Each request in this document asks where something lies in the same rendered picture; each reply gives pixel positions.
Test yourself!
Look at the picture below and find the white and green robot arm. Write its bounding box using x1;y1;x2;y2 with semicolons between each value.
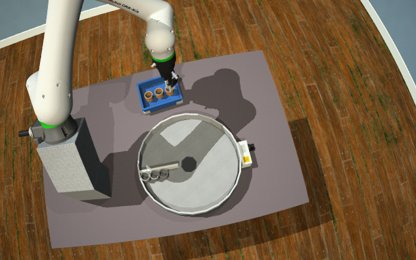
18;0;176;145

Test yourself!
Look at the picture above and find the blue open crate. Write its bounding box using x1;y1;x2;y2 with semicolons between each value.
136;76;183;115

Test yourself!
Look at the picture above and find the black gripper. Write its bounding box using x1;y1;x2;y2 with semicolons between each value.
157;63;179;92

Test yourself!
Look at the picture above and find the bronze bushing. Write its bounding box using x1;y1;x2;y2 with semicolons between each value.
155;88;164;99
165;87;174;96
144;91;154;102

